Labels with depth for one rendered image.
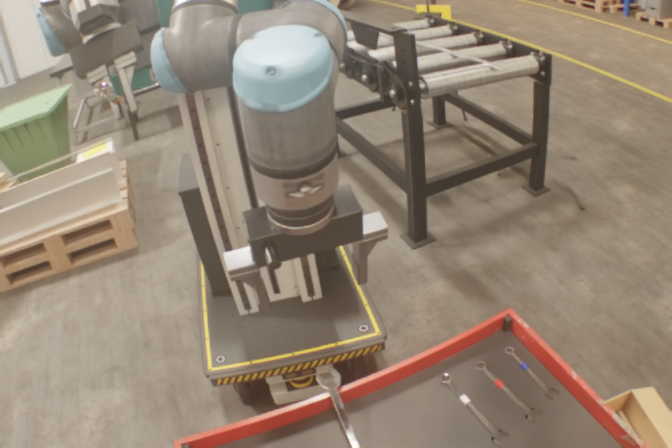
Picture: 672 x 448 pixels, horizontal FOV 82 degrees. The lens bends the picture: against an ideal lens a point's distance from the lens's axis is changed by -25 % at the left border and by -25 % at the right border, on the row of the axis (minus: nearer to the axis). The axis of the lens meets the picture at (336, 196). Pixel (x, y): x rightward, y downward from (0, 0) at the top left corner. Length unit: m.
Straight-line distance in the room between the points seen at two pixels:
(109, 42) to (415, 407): 0.84
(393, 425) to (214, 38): 0.69
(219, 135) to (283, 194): 1.16
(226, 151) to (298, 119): 1.23
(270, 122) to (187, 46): 0.19
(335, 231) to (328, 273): 1.55
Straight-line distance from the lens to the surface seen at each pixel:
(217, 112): 1.61
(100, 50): 0.85
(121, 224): 3.17
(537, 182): 3.20
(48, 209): 3.35
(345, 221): 0.57
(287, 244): 0.56
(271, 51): 0.44
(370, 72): 2.58
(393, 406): 0.92
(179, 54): 0.58
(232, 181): 1.72
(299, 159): 0.46
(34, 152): 4.16
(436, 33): 3.43
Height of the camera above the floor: 1.68
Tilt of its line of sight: 31 degrees down
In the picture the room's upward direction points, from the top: 8 degrees counter-clockwise
